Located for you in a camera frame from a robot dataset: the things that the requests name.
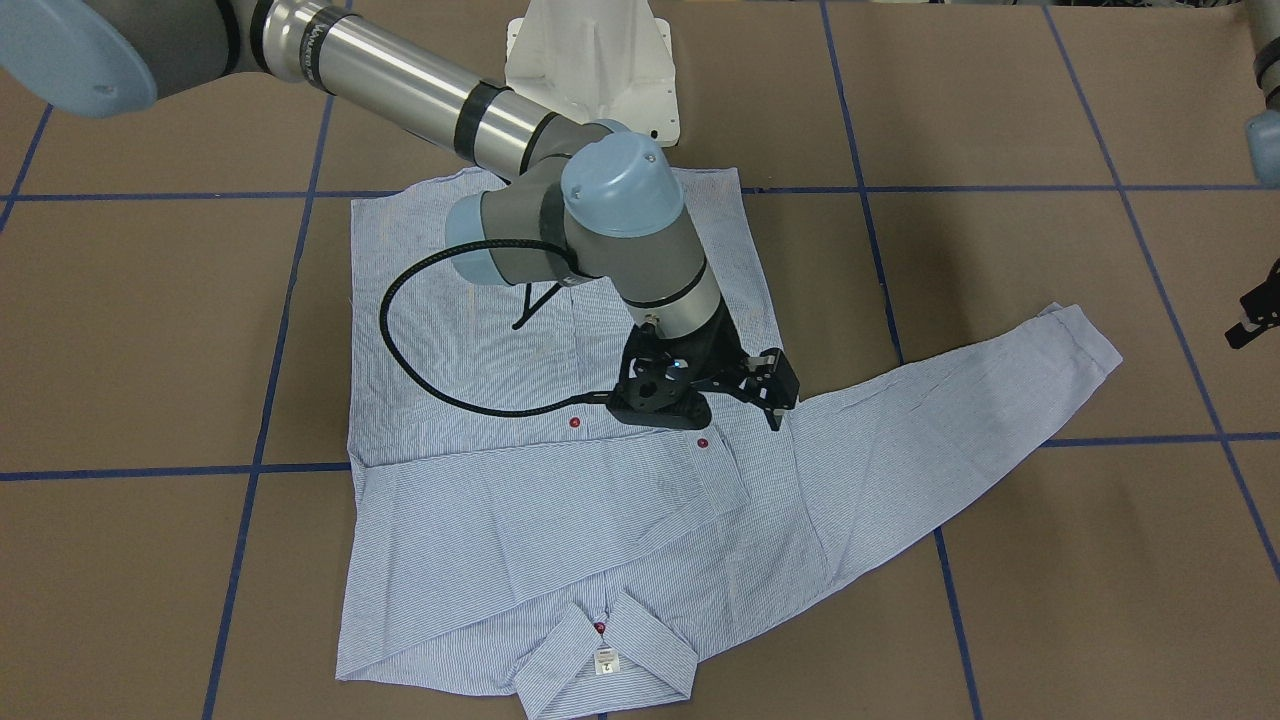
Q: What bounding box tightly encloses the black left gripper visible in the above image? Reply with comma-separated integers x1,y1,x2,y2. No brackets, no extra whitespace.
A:
1225,260,1279,350

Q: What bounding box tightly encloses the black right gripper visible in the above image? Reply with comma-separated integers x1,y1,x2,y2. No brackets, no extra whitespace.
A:
605,301,800,432

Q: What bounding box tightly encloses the light blue striped shirt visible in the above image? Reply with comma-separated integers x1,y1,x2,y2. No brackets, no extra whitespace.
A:
335,170,1123,719

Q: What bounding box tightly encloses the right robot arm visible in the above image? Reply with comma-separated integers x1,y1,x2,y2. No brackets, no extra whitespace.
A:
1,1,799,430

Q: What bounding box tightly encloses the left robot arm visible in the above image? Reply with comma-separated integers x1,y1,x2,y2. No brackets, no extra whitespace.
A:
1224,1,1279,348

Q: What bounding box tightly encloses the white camera pillar with base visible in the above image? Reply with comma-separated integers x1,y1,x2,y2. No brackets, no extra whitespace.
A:
504,1,682,149

